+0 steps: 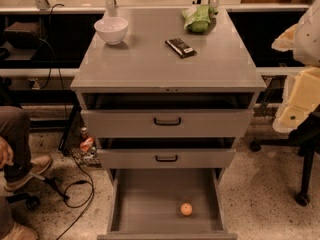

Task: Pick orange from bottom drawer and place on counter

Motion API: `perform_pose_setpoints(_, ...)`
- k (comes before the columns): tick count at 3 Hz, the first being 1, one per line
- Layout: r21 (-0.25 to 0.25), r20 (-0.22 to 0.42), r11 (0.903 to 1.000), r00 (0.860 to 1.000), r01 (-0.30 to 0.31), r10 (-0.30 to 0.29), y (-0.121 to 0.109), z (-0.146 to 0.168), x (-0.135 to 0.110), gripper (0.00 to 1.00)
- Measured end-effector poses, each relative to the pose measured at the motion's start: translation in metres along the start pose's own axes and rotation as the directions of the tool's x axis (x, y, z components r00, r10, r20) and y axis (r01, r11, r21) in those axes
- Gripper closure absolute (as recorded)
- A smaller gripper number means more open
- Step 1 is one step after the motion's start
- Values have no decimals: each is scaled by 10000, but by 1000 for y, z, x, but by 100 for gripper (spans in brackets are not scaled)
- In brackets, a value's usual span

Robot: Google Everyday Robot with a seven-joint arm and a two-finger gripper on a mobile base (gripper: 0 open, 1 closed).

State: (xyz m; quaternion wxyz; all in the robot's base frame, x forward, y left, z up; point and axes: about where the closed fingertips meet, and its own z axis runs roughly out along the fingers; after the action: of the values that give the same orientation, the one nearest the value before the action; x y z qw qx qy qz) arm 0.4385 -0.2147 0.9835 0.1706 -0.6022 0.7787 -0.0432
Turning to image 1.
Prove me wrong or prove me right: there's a top grey drawer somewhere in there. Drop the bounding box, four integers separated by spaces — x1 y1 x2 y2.
82 93 253 138

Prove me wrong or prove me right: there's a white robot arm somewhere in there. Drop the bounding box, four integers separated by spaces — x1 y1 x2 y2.
271 0 320 133

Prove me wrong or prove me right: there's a grey drawer cabinet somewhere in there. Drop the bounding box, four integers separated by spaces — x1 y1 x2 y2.
70 6 268 172

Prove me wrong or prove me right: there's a black snack bar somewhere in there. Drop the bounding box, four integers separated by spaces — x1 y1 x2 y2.
165 38 196 58

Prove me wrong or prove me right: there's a white bowl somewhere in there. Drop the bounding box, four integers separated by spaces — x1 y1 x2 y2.
94 17 128 45

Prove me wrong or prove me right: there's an orange snack packet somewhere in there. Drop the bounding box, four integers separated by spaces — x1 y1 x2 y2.
80 137 94 152

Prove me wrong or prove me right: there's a tan shoe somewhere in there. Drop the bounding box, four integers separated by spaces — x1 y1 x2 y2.
1 223 38 240
4 155 52 192

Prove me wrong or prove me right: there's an orange fruit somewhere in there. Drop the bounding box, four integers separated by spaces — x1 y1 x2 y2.
180 203 193 216

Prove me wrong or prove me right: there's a person's hand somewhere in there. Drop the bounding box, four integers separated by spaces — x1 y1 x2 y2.
0 137 14 168

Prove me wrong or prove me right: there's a green chip bag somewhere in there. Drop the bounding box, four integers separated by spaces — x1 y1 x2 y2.
182 5 218 33

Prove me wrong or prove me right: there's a black floor cable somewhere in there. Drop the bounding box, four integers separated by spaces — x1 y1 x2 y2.
54 157 96 240

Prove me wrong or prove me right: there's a brown trouser leg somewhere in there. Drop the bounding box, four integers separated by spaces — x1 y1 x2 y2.
0 106 32 183

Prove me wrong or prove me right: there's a bottom grey drawer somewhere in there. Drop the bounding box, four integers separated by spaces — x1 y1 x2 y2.
97 168 237 240

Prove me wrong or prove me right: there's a grey drawer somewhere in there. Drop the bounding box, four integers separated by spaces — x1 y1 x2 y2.
98 137 236 169
82 93 253 138
97 168 237 240

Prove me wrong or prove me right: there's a black chair base left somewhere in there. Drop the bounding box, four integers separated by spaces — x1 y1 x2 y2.
6 175 69 210

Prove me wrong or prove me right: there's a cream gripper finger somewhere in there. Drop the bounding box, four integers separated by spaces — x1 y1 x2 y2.
271 24 297 52
272 67 320 133

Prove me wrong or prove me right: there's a middle grey drawer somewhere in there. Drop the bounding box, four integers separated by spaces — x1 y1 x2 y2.
98 137 236 169

